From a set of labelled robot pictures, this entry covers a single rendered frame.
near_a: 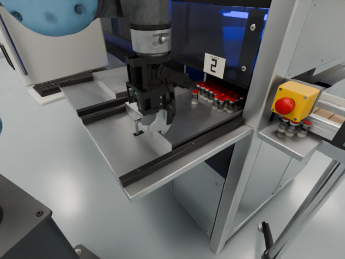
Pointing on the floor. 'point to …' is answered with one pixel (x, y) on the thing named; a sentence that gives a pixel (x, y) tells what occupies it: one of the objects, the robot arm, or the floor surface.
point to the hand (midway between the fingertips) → (164, 129)
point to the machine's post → (260, 105)
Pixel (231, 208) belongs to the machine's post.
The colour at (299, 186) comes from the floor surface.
